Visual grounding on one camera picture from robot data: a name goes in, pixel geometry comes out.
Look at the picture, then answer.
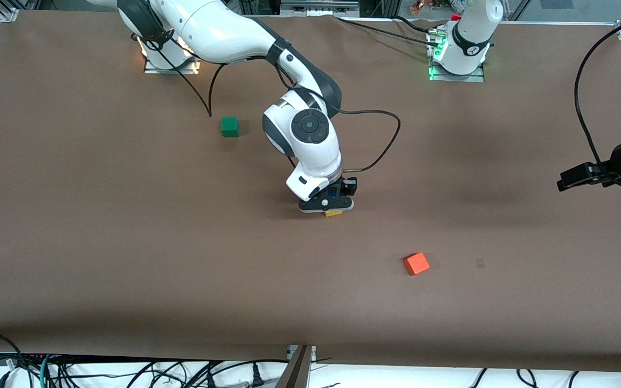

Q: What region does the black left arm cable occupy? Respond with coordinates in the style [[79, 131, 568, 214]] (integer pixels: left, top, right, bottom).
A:
[[574, 12, 621, 188]]

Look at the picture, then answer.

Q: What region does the black cable across table edge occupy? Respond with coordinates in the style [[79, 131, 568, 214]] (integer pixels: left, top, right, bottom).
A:
[[336, 16, 445, 48]]

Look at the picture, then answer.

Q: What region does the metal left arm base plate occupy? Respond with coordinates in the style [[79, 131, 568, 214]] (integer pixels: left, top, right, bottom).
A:
[[427, 30, 486, 82]]

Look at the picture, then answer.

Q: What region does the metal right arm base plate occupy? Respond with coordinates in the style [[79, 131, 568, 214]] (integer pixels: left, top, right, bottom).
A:
[[143, 37, 202, 75]]

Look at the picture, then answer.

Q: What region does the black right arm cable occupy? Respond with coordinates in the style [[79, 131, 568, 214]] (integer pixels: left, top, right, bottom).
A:
[[146, 31, 402, 173]]

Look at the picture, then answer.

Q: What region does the orange cube block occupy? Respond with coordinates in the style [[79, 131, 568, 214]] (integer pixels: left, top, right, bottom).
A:
[[403, 252, 431, 276]]

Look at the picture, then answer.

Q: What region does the brown table cover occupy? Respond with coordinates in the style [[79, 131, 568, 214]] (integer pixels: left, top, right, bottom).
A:
[[0, 10, 621, 372]]

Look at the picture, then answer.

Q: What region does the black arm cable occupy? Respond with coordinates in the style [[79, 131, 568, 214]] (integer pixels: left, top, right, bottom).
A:
[[146, 31, 402, 173], [574, 12, 621, 188]]

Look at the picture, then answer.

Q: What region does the aluminium profile post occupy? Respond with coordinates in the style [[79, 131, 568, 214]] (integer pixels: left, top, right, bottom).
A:
[[275, 345, 316, 388]]

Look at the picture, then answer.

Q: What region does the grey metal box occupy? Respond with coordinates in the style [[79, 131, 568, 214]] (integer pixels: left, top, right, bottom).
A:
[[281, 0, 360, 15]]

